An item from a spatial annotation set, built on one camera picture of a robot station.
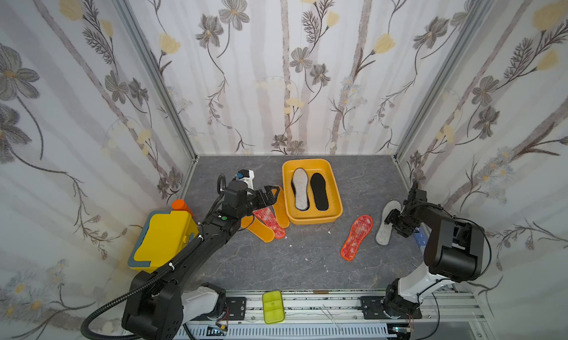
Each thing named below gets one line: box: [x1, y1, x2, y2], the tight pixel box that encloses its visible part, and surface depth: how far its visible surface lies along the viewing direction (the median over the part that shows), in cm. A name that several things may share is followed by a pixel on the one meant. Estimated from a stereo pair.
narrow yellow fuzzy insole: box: [271, 187, 291, 229], surface depth 97 cm
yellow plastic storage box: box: [281, 158, 344, 226], surface depth 103 cm
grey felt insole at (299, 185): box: [291, 167, 310, 211], surface depth 106 cm
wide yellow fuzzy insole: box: [240, 215, 276, 243], surface depth 94 cm
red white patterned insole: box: [252, 206, 287, 240], surface depth 97 cm
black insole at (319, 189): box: [310, 172, 330, 211], surface depth 107 cm
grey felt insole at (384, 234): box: [375, 200, 402, 246], surface depth 93 cm
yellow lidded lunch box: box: [127, 209, 199, 274], surface depth 80 cm
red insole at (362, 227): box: [340, 215, 374, 261], surface depth 92 cm
